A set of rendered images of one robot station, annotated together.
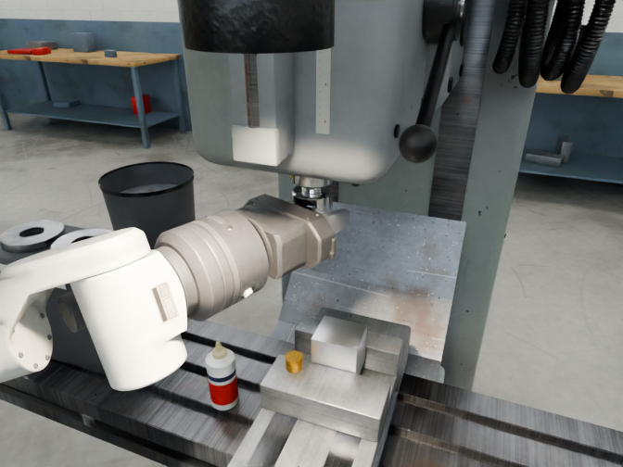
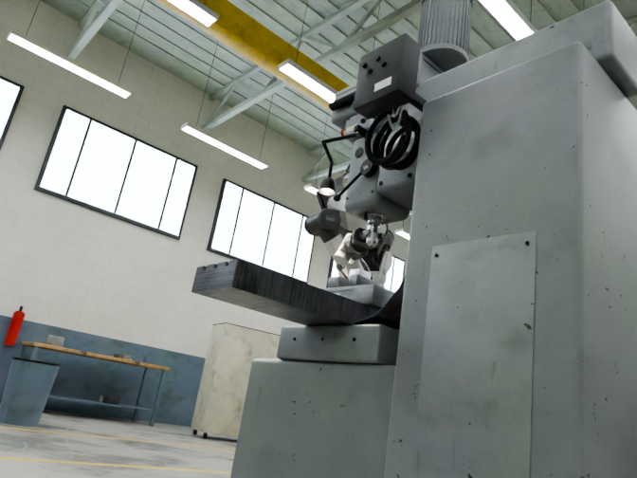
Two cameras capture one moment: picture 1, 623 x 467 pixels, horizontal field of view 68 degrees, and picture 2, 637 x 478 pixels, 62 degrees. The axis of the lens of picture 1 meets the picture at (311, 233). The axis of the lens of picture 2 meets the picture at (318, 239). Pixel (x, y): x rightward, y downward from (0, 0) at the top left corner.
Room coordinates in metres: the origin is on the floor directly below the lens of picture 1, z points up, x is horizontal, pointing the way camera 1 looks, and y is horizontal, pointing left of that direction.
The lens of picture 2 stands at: (1.24, -1.75, 0.57)
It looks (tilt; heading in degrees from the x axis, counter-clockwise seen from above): 18 degrees up; 119
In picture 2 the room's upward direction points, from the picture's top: 9 degrees clockwise
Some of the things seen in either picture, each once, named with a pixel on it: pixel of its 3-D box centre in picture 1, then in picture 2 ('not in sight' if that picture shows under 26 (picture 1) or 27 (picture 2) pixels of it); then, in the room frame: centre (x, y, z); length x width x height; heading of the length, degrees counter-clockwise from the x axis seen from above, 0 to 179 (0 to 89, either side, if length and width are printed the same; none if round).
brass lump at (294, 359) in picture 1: (294, 361); not in sight; (0.45, 0.02, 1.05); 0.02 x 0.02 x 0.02
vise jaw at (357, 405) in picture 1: (324, 395); (347, 286); (0.42, -0.02, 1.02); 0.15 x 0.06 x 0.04; 70
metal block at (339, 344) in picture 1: (338, 349); (359, 279); (0.47, -0.04, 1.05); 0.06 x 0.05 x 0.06; 70
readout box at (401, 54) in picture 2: not in sight; (385, 77); (0.64, -0.42, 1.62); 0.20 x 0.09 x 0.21; 158
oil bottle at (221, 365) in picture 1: (222, 372); not in sight; (0.50, 0.13, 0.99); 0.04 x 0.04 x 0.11
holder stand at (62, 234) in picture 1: (72, 291); not in sight; (0.63, 0.39, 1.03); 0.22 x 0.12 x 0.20; 72
